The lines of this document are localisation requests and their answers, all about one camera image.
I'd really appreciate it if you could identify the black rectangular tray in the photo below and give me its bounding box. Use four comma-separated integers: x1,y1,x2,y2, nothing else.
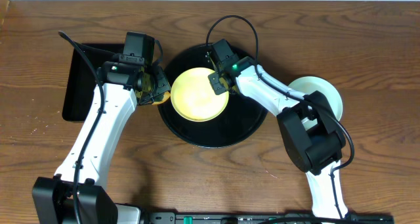
62,43,124,122

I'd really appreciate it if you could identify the yellow plate with sauce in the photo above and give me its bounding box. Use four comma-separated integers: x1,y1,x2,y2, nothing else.
170,68,229,122

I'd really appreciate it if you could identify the yellow green scrub sponge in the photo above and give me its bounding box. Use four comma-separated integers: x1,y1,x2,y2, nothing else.
152,91,171,105

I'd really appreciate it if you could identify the mint plate back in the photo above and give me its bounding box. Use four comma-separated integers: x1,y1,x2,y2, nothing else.
289,76,343,121

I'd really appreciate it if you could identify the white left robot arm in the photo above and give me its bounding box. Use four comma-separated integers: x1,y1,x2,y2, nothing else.
32,61,170,223

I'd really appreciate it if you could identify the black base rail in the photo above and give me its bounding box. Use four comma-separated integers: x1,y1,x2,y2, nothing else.
140,212,394,224

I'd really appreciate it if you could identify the black round tray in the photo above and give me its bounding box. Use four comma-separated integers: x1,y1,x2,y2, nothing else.
158,44,267,148

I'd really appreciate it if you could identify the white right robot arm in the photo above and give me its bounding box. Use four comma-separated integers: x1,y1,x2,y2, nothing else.
208,64,354,219

